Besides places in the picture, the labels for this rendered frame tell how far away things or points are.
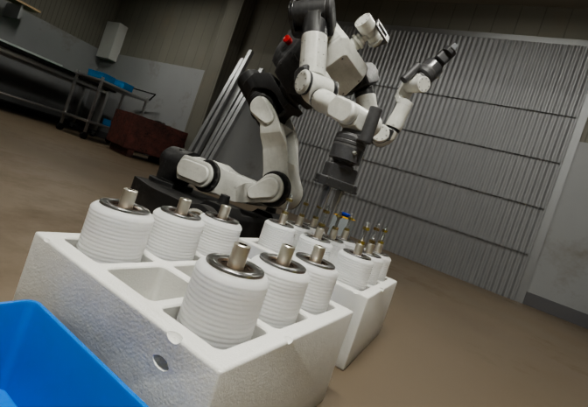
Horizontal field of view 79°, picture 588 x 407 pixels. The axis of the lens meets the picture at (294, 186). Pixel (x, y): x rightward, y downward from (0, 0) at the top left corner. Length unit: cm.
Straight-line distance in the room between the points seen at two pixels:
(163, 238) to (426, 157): 371
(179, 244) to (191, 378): 30
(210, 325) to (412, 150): 389
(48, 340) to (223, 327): 22
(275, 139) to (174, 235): 85
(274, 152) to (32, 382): 108
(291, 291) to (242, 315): 11
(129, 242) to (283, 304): 25
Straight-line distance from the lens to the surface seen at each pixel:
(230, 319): 44
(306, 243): 95
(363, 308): 89
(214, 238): 75
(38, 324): 58
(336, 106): 100
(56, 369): 55
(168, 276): 62
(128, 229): 59
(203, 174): 156
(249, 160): 508
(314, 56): 124
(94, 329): 53
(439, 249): 406
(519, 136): 420
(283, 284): 52
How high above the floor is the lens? 37
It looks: 1 degrees down
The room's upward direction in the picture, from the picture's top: 19 degrees clockwise
